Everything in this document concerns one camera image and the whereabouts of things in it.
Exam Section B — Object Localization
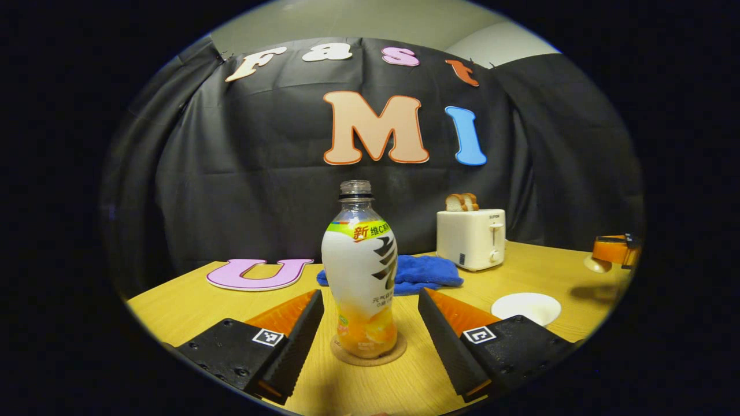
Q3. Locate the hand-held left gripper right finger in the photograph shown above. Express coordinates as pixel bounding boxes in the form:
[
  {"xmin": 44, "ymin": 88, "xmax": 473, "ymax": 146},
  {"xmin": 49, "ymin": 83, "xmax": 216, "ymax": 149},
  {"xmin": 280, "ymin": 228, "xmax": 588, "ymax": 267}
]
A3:
[{"xmin": 417, "ymin": 288, "xmax": 579, "ymax": 404}]

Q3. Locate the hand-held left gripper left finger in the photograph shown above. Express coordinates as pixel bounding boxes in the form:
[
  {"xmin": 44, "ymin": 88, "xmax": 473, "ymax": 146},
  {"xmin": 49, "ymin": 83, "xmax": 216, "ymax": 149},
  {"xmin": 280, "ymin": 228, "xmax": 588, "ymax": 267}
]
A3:
[{"xmin": 173, "ymin": 289, "xmax": 325, "ymax": 405}]

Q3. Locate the round cork coaster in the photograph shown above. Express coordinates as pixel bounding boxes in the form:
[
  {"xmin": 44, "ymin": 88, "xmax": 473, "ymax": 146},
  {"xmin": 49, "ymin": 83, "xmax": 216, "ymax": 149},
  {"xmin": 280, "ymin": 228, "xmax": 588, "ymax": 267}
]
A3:
[{"xmin": 330, "ymin": 334, "xmax": 408, "ymax": 367}]

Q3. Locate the white teacup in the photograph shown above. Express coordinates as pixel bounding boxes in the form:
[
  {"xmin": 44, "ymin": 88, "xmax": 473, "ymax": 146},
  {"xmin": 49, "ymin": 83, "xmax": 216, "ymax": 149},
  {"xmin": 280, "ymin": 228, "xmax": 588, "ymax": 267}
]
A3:
[{"xmin": 491, "ymin": 292, "xmax": 562, "ymax": 328}]

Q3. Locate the plastic water bottle white label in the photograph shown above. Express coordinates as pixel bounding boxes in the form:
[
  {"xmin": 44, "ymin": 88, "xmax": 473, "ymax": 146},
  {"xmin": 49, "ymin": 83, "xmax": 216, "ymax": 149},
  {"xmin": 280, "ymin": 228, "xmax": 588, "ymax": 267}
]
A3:
[{"xmin": 321, "ymin": 180, "xmax": 399, "ymax": 359}]

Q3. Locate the blue towel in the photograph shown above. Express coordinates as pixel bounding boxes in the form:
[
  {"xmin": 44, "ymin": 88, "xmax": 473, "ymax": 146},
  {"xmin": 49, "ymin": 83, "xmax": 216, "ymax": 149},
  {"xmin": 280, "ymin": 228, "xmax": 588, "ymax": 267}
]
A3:
[{"xmin": 316, "ymin": 255, "xmax": 464, "ymax": 296}]

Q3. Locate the purple letter-shaped cutout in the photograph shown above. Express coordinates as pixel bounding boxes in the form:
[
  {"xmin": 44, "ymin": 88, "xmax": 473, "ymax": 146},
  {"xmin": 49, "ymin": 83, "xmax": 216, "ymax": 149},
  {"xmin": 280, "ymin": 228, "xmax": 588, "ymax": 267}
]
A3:
[{"xmin": 206, "ymin": 258, "xmax": 315, "ymax": 292}]

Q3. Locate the white toaster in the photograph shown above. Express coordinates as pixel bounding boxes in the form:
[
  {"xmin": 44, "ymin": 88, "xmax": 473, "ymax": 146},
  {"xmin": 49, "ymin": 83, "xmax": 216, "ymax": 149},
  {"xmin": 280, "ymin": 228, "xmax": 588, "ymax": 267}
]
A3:
[{"xmin": 436, "ymin": 209, "xmax": 507, "ymax": 272}]

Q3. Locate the black backdrop cloth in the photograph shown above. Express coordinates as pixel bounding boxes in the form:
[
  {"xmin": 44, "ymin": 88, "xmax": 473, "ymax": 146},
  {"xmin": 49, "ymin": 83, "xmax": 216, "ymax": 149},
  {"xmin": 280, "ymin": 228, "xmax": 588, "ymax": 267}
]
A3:
[{"xmin": 98, "ymin": 36, "xmax": 645, "ymax": 301}]

